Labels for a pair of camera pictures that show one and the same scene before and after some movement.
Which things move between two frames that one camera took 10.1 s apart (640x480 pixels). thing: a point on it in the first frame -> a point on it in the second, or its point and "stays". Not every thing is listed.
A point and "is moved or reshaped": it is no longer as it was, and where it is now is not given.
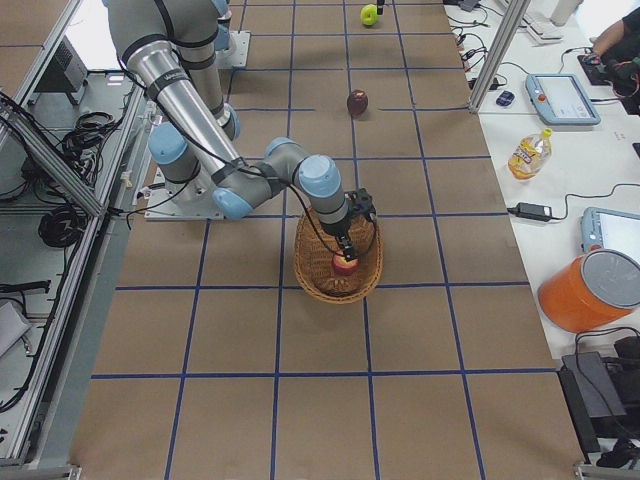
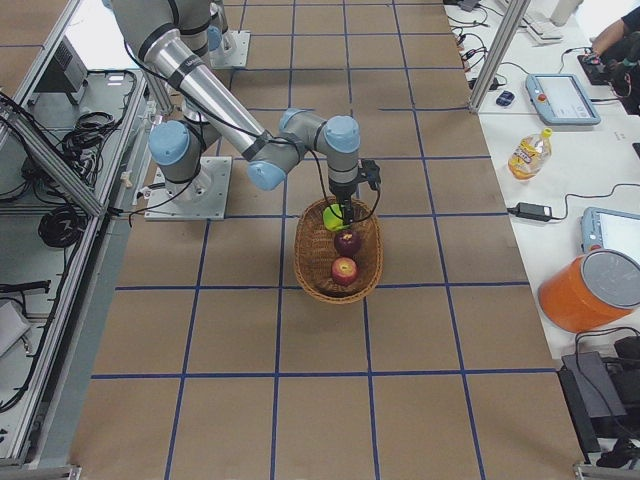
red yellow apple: [342, 266] is moved or reshaped
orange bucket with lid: [591, 291] stays
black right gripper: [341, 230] -> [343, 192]
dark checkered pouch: [505, 98] stays
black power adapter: [531, 211] stays
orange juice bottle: [530, 155] stays
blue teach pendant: [560, 99] stays
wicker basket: [314, 249] stays
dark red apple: [358, 101] is moved or reshaped
